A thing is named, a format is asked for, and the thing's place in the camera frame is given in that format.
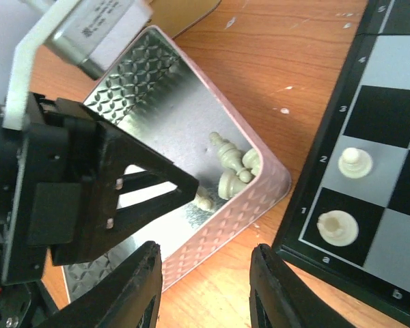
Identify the white chess piece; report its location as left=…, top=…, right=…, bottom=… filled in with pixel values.
left=338, top=147, right=373, bottom=179

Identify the white bishop in tin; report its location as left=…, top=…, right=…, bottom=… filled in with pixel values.
left=209, top=132, right=253, bottom=183

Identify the pink tin box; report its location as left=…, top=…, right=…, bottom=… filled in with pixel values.
left=62, top=26, right=291, bottom=301

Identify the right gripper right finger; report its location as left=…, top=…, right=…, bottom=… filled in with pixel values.
left=249, top=243, right=353, bottom=328

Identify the black white chess board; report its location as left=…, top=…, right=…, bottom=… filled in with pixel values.
left=273, top=1, right=410, bottom=327

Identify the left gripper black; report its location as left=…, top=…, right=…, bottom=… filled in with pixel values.
left=1, top=92, right=199, bottom=285

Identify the white pawn in tin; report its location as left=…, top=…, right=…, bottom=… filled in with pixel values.
left=193, top=186, right=214, bottom=211

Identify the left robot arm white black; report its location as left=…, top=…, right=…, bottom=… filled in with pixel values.
left=0, top=93, right=199, bottom=327

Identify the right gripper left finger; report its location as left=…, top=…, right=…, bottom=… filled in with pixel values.
left=39, top=241, right=163, bottom=328

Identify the white piece in tin corner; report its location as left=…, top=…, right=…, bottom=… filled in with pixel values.
left=218, top=170, right=247, bottom=200

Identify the gold tin lid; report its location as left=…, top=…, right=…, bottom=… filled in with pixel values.
left=146, top=0, right=221, bottom=38

